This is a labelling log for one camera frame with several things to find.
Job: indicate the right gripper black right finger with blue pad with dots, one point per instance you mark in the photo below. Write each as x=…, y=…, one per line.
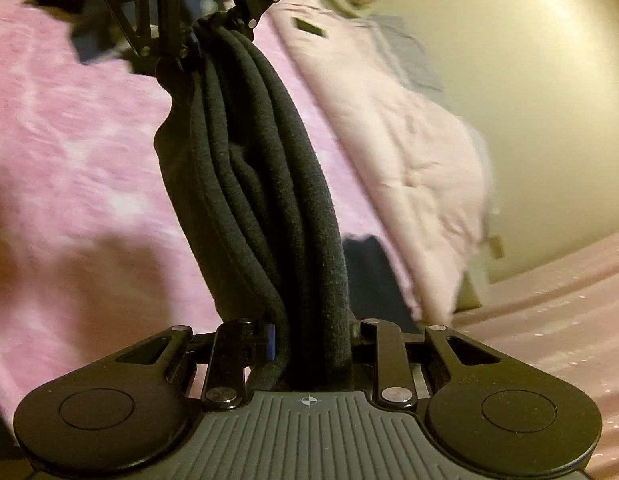
x=487, y=412

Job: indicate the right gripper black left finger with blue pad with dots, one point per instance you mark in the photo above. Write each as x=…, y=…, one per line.
x=128, y=409

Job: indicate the dark grey-black garment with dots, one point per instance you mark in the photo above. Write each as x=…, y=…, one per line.
x=252, y=200

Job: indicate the black smartphone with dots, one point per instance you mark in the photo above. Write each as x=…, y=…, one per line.
x=308, y=28

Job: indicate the navy blue garment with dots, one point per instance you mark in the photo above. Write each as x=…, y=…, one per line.
x=373, y=287

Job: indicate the grey pillow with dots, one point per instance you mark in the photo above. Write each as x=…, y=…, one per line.
x=407, y=54

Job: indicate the pink floral fleece bed blanket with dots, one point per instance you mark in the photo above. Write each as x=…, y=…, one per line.
x=92, y=257

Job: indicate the light pink quilted comforter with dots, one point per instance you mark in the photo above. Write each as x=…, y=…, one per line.
x=424, y=168

